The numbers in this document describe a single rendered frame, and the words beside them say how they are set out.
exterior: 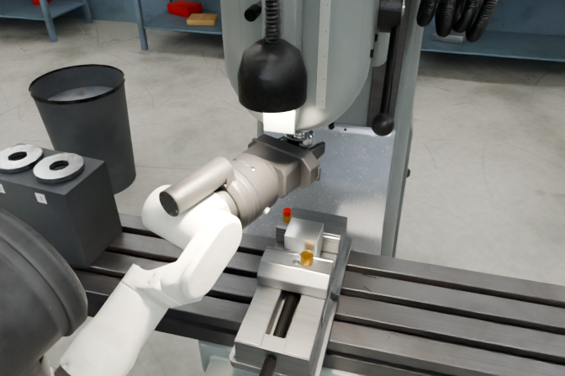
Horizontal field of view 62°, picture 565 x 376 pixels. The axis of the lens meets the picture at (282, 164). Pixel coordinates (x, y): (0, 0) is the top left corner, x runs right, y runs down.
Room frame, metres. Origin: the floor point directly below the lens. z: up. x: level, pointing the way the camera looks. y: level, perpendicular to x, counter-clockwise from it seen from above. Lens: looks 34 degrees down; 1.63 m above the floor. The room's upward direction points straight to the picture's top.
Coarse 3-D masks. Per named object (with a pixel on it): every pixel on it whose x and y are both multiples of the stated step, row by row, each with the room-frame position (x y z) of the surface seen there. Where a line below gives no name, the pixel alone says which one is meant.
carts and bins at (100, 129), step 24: (48, 72) 2.40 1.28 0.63; (72, 72) 2.48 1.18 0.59; (96, 72) 2.51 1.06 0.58; (120, 72) 2.43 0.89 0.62; (48, 96) 2.35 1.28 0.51; (72, 96) 2.36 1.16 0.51; (96, 96) 2.11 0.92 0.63; (120, 96) 2.25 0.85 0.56; (48, 120) 2.09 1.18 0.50; (72, 120) 2.06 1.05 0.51; (96, 120) 2.10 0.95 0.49; (120, 120) 2.22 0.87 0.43; (72, 144) 2.07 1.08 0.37; (96, 144) 2.10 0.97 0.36; (120, 144) 2.19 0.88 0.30; (120, 168) 2.17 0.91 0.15
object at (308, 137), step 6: (306, 132) 0.63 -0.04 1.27; (312, 132) 0.63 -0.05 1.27; (288, 138) 0.62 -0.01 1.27; (294, 138) 0.62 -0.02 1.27; (300, 138) 0.62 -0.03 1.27; (306, 138) 0.62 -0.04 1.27; (312, 138) 0.62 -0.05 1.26; (294, 144) 0.61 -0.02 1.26; (300, 144) 0.61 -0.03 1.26; (306, 144) 0.61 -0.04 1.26
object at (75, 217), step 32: (0, 160) 0.77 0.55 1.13; (32, 160) 0.77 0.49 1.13; (64, 160) 0.77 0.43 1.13; (96, 160) 0.79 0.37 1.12; (0, 192) 0.72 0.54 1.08; (32, 192) 0.70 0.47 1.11; (64, 192) 0.68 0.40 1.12; (96, 192) 0.74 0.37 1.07; (32, 224) 0.71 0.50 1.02; (64, 224) 0.68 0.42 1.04; (96, 224) 0.72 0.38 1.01; (64, 256) 0.69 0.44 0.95; (96, 256) 0.70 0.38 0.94
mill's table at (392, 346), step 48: (144, 240) 0.76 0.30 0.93; (240, 240) 0.76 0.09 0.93; (96, 288) 0.62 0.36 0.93; (240, 288) 0.62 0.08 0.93; (384, 288) 0.62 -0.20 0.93; (432, 288) 0.62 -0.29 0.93; (480, 288) 0.62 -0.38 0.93; (528, 288) 0.62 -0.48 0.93; (192, 336) 0.57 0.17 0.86; (336, 336) 0.51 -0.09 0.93; (384, 336) 0.51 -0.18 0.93; (432, 336) 0.53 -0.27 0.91; (480, 336) 0.51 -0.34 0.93; (528, 336) 0.51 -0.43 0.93
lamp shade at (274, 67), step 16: (256, 48) 0.44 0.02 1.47; (272, 48) 0.44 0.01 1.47; (288, 48) 0.44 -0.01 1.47; (240, 64) 0.45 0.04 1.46; (256, 64) 0.43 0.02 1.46; (272, 64) 0.42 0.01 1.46; (288, 64) 0.43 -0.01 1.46; (240, 80) 0.44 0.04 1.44; (256, 80) 0.42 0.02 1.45; (272, 80) 0.42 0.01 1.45; (288, 80) 0.42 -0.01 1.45; (304, 80) 0.44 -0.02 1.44; (240, 96) 0.44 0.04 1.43; (256, 96) 0.42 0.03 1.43; (272, 96) 0.42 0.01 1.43; (288, 96) 0.42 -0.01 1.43; (304, 96) 0.44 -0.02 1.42; (272, 112) 0.42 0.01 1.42
